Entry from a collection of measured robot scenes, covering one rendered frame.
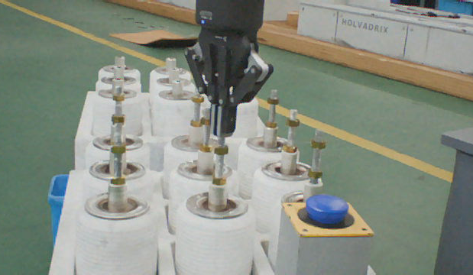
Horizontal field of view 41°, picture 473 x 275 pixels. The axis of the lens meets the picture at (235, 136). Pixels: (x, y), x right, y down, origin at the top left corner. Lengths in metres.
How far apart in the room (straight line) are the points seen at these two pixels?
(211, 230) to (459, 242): 0.44
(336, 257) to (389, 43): 2.53
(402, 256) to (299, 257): 0.71
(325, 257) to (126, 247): 0.25
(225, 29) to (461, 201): 0.50
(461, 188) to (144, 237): 0.50
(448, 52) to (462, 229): 1.90
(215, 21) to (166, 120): 0.60
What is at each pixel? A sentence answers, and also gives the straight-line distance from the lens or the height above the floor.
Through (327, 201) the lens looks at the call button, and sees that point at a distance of 0.61.
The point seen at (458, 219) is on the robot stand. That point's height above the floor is 0.18.
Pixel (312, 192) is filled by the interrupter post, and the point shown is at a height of 0.27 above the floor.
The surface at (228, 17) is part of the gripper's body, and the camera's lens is 0.68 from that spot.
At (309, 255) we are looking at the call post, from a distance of 0.58.
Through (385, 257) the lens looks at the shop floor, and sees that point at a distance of 1.27.
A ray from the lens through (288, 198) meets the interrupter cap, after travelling 0.80.
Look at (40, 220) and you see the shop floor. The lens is 1.34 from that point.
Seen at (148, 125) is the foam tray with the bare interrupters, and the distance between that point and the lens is 1.33.
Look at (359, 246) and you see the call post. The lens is 0.60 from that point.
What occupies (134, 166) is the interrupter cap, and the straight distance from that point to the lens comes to 0.88.
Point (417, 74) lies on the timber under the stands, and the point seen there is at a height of 0.05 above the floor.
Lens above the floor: 0.56
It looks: 17 degrees down
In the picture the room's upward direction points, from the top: 4 degrees clockwise
